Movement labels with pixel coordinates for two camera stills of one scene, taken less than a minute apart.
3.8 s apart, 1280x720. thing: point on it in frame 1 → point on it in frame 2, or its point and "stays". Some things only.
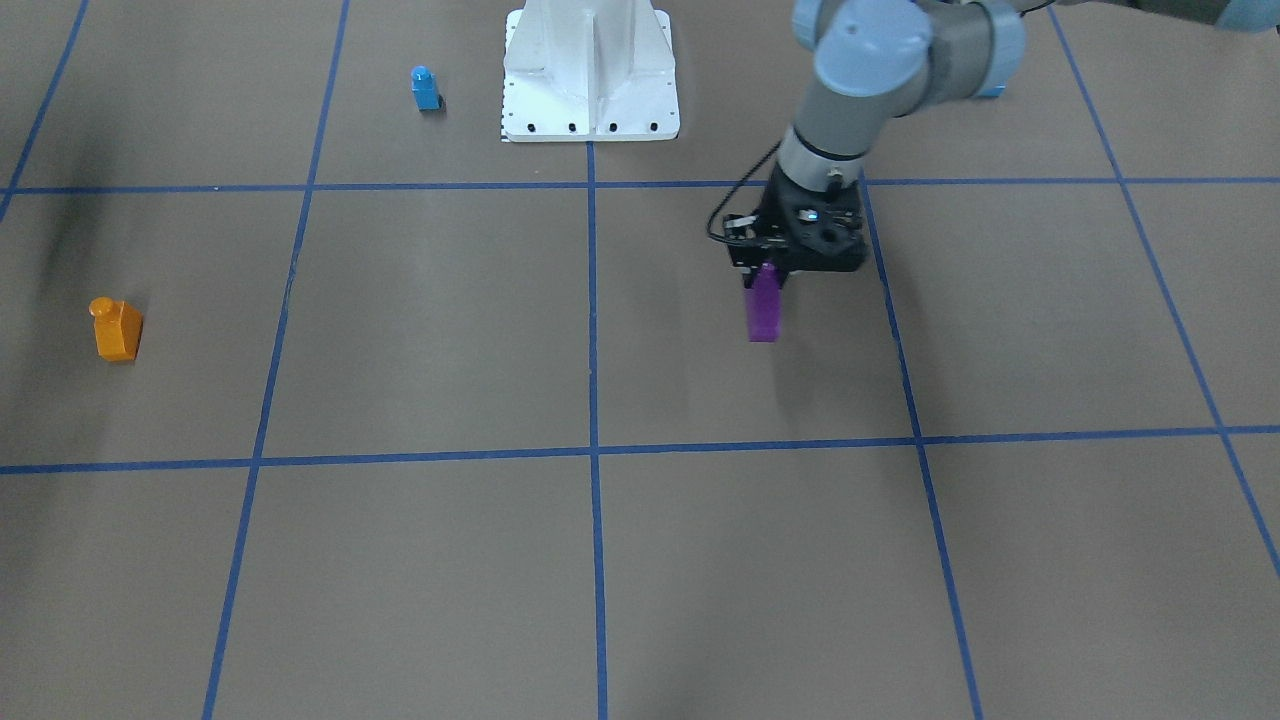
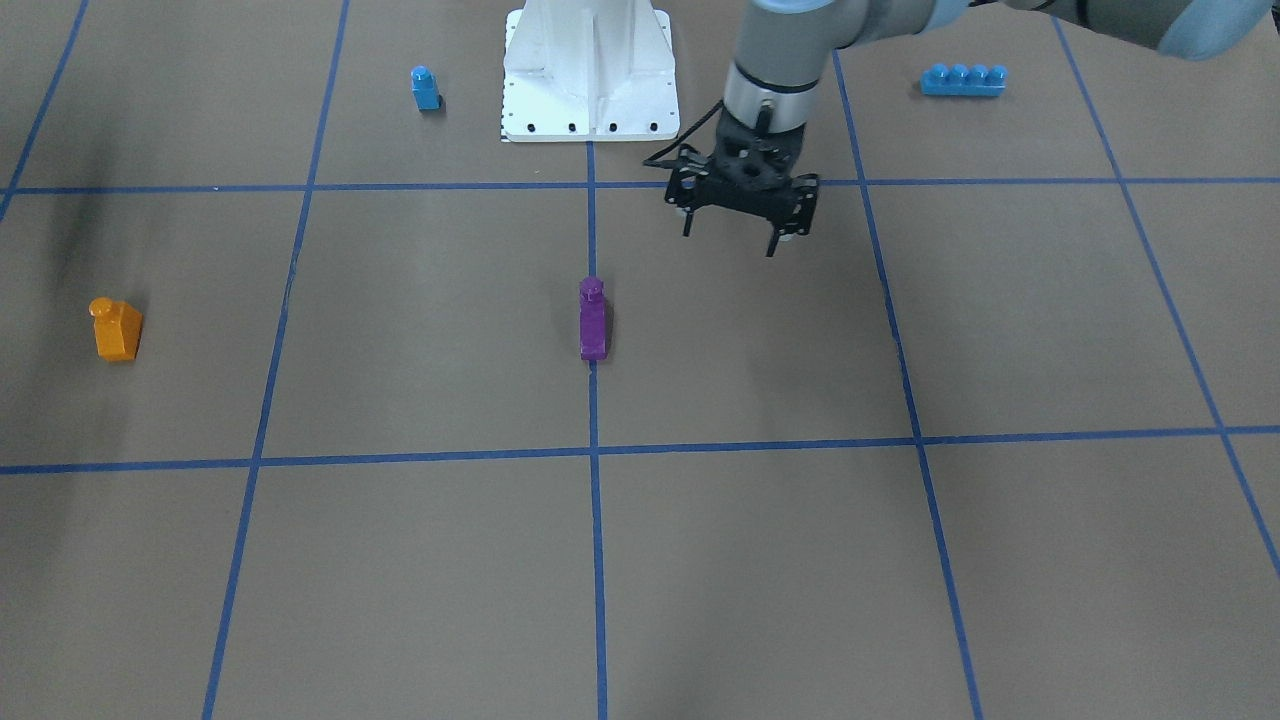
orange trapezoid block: (118, 328) stays
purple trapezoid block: (765, 304) → (594, 345)
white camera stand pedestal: (589, 71) stays
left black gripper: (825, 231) → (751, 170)
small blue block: (425, 89) stays
